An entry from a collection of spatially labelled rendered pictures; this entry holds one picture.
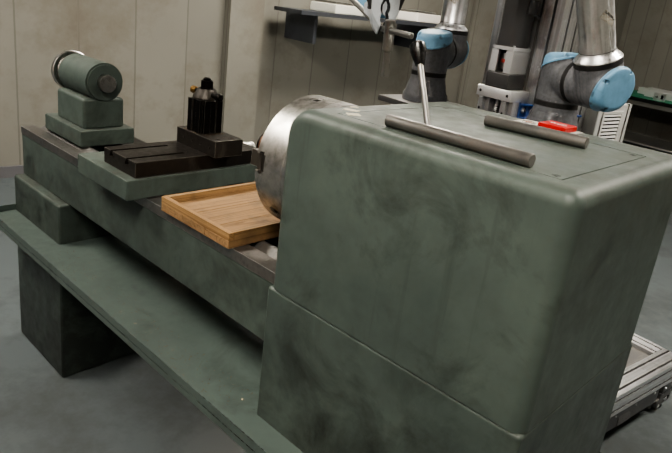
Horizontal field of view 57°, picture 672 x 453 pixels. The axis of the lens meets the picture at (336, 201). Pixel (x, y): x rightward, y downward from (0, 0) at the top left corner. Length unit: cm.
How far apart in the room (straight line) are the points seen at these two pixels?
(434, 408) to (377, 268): 25
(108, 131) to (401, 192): 150
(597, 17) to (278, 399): 114
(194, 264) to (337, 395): 58
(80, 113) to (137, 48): 261
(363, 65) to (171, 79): 192
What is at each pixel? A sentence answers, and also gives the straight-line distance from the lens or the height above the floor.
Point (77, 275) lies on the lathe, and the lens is 212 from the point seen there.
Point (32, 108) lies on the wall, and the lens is 480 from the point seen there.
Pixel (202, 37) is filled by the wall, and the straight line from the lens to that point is 513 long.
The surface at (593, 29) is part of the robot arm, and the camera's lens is 165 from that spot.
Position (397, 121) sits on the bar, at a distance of 109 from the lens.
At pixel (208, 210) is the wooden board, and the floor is 88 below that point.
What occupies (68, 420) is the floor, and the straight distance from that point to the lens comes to 241.
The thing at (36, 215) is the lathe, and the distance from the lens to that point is 250.
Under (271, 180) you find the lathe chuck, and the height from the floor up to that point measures 106.
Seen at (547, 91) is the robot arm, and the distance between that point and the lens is 179.
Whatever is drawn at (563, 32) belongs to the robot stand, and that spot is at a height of 144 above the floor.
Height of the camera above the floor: 147
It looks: 18 degrees down
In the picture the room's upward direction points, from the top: 7 degrees clockwise
